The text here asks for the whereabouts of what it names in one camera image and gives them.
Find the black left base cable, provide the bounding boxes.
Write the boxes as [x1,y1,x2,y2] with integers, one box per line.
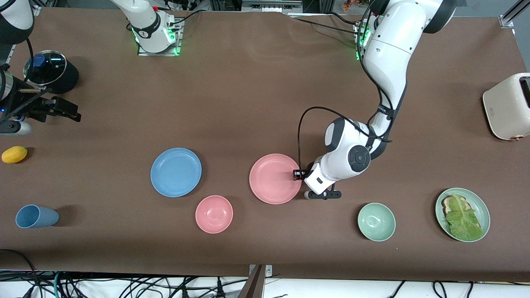
[326,12,361,25]
[288,16,361,35]

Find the blue plate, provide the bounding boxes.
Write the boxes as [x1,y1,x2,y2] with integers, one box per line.
[150,148,202,198]

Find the black base cable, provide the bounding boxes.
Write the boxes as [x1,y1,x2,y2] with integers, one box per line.
[326,12,361,25]
[168,9,205,26]
[288,16,361,35]

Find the silver aluminium frame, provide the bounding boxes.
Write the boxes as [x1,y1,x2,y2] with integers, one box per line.
[242,0,303,13]

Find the pink bowl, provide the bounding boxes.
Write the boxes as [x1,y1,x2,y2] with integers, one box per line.
[195,195,234,234]

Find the orange artificial flowers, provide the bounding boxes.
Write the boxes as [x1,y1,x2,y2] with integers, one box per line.
[343,0,373,11]

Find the beige toaster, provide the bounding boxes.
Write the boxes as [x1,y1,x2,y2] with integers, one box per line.
[482,73,530,141]

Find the black looped floor cable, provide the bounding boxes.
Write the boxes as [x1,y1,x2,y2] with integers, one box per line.
[0,248,42,298]

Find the green plate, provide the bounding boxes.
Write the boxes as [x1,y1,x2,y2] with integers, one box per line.
[435,187,491,243]

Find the black pot with blue handle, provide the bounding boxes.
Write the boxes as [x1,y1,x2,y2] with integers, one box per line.
[24,50,80,95]

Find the pink plate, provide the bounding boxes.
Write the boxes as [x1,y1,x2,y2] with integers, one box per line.
[249,154,303,205]

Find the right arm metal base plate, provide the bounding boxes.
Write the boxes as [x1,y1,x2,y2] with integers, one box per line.
[137,19,183,56]

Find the yellow lemon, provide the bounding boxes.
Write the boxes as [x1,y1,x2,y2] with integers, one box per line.
[1,146,28,164]

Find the brown table cloth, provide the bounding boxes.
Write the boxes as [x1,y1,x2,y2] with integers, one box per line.
[0,7,530,282]

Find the toasted bread slice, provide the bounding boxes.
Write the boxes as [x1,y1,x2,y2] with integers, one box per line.
[441,196,468,216]

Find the aluminium corner profile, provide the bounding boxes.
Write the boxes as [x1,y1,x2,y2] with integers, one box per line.
[499,0,530,27]

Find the green lettuce leaf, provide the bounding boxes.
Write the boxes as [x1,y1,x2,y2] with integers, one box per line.
[445,193,484,241]

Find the dark slanted beam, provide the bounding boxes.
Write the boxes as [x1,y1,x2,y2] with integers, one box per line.
[236,265,265,298]

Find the black right base cable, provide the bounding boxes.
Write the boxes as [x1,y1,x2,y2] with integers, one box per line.
[168,9,205,26]

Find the green bowl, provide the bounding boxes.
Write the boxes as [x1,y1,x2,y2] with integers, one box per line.
[357,202,396,242]

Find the blue cup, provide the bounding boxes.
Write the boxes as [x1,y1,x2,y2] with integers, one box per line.
[15,204,60,229]

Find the glass lid with blue knob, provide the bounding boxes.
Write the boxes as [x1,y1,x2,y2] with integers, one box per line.
[24,50,67,86]

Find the small metal bracket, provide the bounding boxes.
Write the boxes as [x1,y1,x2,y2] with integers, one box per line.
[248,264,273,277]

